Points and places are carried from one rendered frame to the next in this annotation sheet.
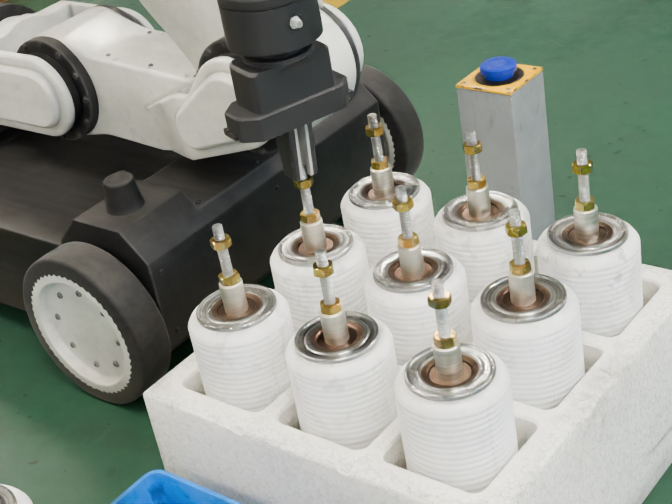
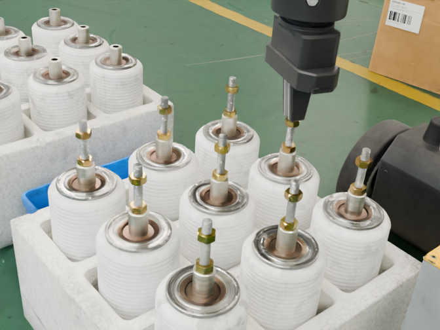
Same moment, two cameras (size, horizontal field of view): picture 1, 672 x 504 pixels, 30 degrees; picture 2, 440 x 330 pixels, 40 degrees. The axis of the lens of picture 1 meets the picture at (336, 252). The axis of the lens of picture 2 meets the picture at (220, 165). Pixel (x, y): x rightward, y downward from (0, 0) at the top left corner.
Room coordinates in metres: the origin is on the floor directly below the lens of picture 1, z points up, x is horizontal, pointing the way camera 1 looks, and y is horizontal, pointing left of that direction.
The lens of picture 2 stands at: (1.05, -0.68, 0.68)
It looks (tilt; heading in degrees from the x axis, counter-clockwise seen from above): 32 degrees down; 95
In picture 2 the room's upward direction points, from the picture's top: 4 degrees clockwise
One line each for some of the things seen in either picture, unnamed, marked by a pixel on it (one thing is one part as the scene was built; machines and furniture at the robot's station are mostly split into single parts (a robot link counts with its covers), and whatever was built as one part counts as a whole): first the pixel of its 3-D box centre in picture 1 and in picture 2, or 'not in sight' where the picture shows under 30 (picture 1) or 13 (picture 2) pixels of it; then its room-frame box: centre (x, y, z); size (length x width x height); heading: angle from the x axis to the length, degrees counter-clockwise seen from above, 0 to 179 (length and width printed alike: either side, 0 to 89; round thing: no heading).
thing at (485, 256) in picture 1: (489, 288); (275, 306); (1.08, -0.15, 0.16); 0.10 x 0.10 x 0.18
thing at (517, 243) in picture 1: (518, 249); (137, 194); (0.92, -0.15, 0.30); 0.01 x 0.01 x 0.08
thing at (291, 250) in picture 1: (315, 245); (285, 169); (1.08, 0.02, 0.25); 0.08 x 0.08 x 0.01
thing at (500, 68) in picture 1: (498, 71); not in sight; (1.26, -0.21, 0.32); 0.04 x 0.04 x 0.02
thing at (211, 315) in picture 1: (236, 308); (228, 133); (0.99, 0.10, 0.25); 0.08 x 0.08 x 0.01
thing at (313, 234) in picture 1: (313, 234); (286, 160); (1.08, 0.02, 0.26); 0.02 x 0.02 x 0.03
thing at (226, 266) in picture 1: (225, 261); (230, 101); (0.99, 0.10, 0.30); 0.01 x 0.01 x 0.08
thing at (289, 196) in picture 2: (472, 147); (293, 194); (1.08, -0.15, 0.32); 0.02 x 0.02 x 0.01; 31
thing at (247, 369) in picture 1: (255, 386); (224, 184); (0.99, 0.10, 0.16); 0.10 x 0.10 x 0.18
